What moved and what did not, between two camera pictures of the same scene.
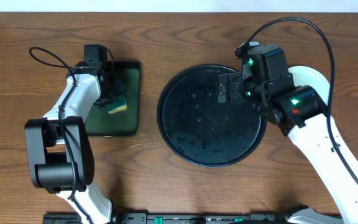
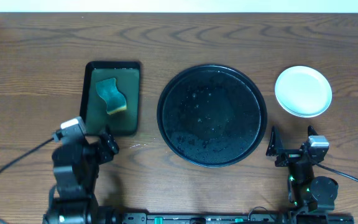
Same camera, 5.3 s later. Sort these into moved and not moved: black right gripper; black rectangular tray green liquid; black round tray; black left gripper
Moved: black left gripper; black right gripper
Not moved: black rectangular tray green liquid; black round tray
